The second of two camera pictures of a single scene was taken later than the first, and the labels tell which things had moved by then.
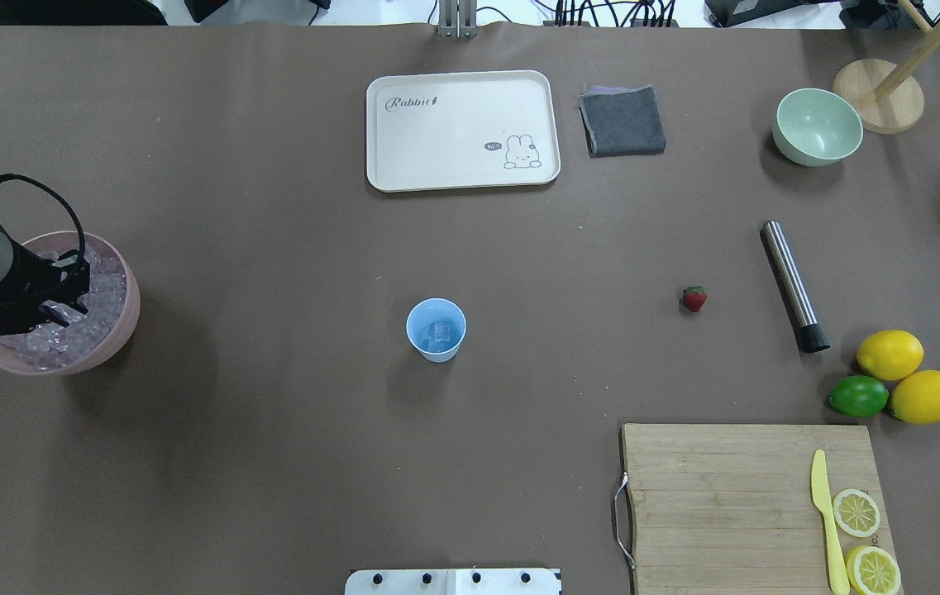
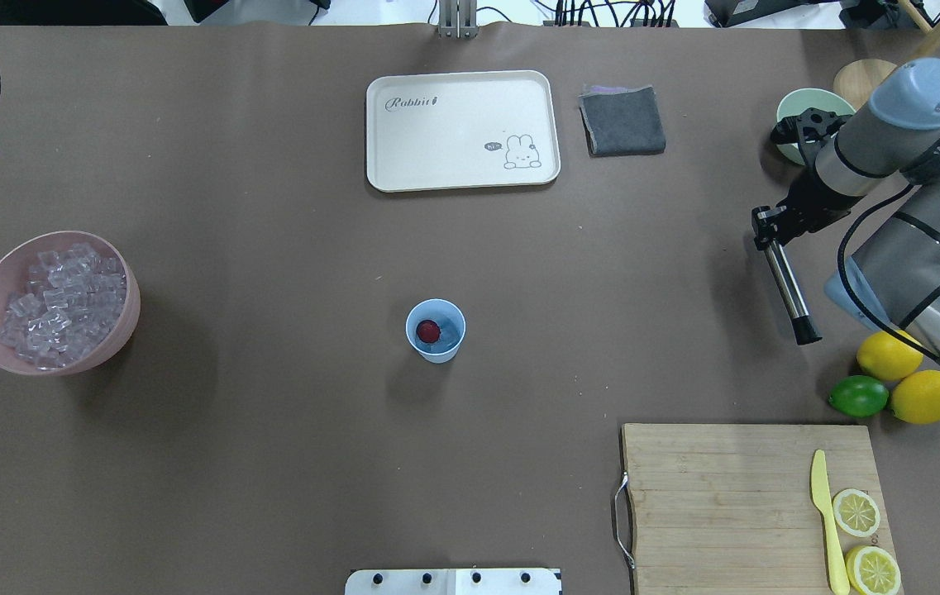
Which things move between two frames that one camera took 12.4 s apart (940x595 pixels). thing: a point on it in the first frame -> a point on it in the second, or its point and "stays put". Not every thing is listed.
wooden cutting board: x=730 y=509 stays put
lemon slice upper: x=856 y=512 stays put
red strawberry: x=694 y=297 -> x=428 y=330
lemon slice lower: x=871 y=571 stays put
